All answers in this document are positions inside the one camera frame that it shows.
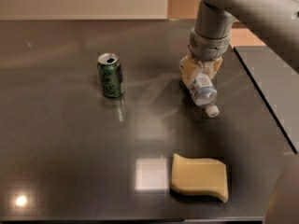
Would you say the clear blue plastic water bottle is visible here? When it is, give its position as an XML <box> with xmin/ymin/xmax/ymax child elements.
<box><xmin>189</xmin><ymin>73</ymin><xmax>220</xmax><ymax>118</ymax></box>

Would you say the yellow wavy sponge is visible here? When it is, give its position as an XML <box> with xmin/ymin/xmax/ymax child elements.
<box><xmin>170</xmin><ymin>154</ymin><xmax>229</xmax><ymax>203</ymax></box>

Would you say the green soda can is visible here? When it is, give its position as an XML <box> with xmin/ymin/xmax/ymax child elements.
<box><xmin>97</xmin><ymin>53</ymin><xmax>124</xmax><ymax>98</ymax></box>

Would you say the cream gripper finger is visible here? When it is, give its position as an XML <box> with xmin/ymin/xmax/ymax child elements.
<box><xmin>203</xmin><ymin>57</ymin><xmax>222</xmax><ymax>80</ymax></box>
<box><xmin>179</xmin><ymin>55</ymin><xmax>203</xmax><ymax>87</ymax></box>

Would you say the grey side table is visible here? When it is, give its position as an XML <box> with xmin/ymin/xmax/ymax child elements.
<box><xmin>234</xmin><ymin>46</ymin><xmax>299</xmax><ymax>153</ymax></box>

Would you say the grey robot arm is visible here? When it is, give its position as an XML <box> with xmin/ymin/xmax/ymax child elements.
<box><xmin>180</xmin><ymin>0</ymin><xmax>299</xmax><ymax>82</ymax></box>

